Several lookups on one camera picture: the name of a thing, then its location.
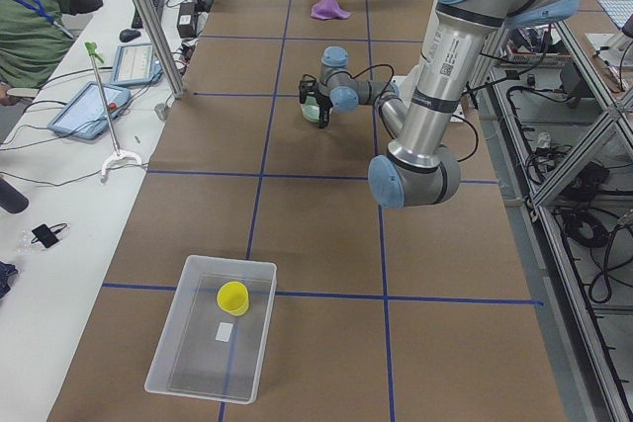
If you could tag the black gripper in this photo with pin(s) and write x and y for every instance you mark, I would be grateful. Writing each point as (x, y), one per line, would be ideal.
(319, 100)

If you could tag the mint green bowl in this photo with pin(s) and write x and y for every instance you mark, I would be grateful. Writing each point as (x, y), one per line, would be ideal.
(310, 110)

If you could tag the purple microfiber cloth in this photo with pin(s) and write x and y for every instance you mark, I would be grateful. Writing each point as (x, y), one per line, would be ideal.
(325, 10)

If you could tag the yellow plastic cup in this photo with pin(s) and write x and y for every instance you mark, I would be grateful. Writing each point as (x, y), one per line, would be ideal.
(233, 298)

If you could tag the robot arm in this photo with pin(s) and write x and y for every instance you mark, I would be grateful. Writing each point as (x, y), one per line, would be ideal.
(417, 169)

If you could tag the black power adapter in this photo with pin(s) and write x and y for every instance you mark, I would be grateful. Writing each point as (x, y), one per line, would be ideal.
(187, 21)

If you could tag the blue teach pendant far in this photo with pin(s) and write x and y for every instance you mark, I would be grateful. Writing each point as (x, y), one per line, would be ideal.
(135, 64)

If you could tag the blue teach pendant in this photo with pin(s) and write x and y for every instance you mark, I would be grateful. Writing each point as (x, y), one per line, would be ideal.
(83, 116)
(135, 64)

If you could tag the black computer mouse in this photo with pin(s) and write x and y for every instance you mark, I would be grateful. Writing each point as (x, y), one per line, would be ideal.
(127, 35)

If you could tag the blue teach pendant near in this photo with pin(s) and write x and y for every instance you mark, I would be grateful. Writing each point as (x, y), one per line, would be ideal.
(83, 116)

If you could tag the white label in bin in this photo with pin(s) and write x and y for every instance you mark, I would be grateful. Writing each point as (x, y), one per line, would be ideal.
(224, 332)

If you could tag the reacher grabber stick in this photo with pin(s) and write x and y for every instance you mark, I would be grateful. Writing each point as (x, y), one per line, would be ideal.
(118, 155)

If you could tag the clear plastic bin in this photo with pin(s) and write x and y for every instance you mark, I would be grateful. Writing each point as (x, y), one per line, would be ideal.
(188, 360)

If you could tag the small black device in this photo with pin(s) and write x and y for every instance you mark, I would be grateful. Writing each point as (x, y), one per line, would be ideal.
(47, 235)

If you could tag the seated person green shirt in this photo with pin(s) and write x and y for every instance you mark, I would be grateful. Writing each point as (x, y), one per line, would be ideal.
(34, 40)

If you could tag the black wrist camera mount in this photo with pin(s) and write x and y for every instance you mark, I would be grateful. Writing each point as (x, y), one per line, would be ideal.
(307, 88)

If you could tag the aluminium frame post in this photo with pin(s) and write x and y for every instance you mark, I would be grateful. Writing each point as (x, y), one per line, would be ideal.
(160, 44)

